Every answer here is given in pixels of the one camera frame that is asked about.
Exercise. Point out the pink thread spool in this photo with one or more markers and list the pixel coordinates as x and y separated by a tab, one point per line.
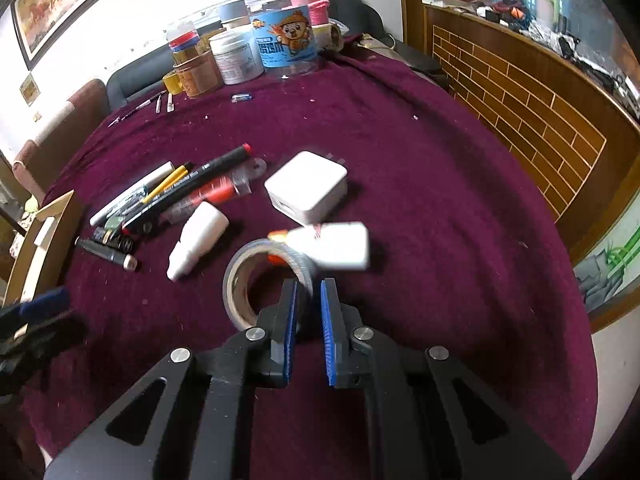
317	10

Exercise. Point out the white plastic bottle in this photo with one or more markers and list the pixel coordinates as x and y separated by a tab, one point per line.
197	237

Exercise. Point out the yellow tape roll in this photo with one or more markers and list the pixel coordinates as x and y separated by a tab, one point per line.
171	82

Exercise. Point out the green pen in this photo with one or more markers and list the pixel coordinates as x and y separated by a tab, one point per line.
114	221

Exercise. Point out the clear jar blue cartoon label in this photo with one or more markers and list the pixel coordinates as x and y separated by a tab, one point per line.
285	40

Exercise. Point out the grey lid can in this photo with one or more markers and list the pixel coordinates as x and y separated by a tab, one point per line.
234	12

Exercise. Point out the pile of counter clutter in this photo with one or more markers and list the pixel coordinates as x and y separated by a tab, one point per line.
550	30

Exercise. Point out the bamboo picture panel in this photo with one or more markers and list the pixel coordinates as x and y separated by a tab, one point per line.
610	265

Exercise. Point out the white glue bottle red label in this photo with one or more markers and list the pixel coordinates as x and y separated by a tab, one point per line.
335	245

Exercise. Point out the clear packaged red pen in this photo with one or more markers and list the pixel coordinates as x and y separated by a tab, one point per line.
220	192

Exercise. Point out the white charger block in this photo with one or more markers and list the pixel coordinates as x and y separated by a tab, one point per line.
305	187

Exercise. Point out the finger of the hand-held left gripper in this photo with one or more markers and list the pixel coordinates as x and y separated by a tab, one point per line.
45	304
35	352

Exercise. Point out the small black marker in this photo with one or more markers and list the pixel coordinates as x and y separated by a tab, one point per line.
112	240

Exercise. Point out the wooden brick pattern counter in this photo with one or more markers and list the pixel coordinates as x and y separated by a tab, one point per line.
525	110

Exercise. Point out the framed horse painting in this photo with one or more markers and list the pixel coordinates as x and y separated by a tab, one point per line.
60	0

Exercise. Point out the grey tape roll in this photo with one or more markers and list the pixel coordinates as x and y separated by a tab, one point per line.
234	285

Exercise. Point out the white plastic jar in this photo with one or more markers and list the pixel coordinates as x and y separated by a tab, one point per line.
235	57

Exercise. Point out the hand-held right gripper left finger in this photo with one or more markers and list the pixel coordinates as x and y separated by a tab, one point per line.
291	335

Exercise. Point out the yellow black pen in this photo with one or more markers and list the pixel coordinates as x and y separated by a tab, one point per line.
170	181

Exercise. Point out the black bag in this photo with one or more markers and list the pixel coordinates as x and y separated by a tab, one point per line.
355	10

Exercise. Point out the cardboard tray box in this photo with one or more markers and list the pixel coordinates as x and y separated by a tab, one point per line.
30	270

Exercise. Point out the thin black pen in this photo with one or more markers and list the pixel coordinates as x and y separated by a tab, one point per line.
137	108

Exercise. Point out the brown upholstered chair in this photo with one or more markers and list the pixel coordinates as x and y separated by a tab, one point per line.
65	130

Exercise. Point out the dark grey sofa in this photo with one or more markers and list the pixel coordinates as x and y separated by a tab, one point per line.
135	80

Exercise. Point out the clear jar red blue contents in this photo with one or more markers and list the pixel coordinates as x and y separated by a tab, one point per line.
182	40

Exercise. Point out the small wall plaque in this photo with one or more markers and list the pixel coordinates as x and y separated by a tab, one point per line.
29	89

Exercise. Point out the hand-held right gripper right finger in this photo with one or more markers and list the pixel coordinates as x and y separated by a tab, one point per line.
327	335

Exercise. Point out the white marker pen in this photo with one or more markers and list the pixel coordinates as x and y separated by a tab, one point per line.
135	192

